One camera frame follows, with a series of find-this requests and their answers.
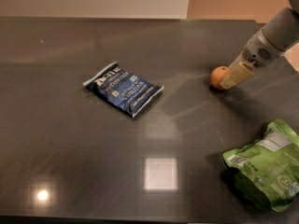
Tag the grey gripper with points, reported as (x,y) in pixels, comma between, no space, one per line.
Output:
(257,52)

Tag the orange fruit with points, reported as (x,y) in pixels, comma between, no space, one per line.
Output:
(217,76)

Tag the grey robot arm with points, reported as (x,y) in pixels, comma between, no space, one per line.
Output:
(283,29)

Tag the green snack bag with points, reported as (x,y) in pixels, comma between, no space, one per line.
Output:
(267,171)

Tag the blue chip bag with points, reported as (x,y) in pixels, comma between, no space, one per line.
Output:
(122,89)

